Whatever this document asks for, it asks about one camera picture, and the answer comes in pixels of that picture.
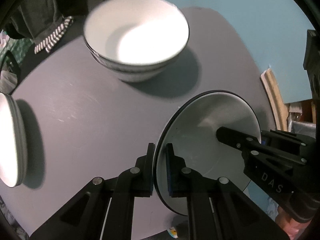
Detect wooden plank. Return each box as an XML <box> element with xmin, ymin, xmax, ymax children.
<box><xmin>260</xmin><ymin>68</ymin><xmax>289</xmax><ymax>132</ymax></box>

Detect right hand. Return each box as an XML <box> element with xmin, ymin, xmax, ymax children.
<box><xmin>275</xmin><ymin>206</ymin><xmax>316</xmax><ymax>240</ymax></box>

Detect dark grey sweater striped cuffs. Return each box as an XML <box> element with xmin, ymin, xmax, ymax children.
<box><xmin>4</xmin><ymin>0</ymin><xmax>74</xmax><ymax>54</ymax></box>

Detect white ribbed bowl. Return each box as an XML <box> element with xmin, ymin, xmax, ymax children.
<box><xmin>84</xmin><ymin>39</ymin><xmax>179</xmax><ymax>83</ymax></box>
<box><xmin>84</xmin><ymin>0</ymin><xmax>190</xmax><ymax>67</ymax></box>

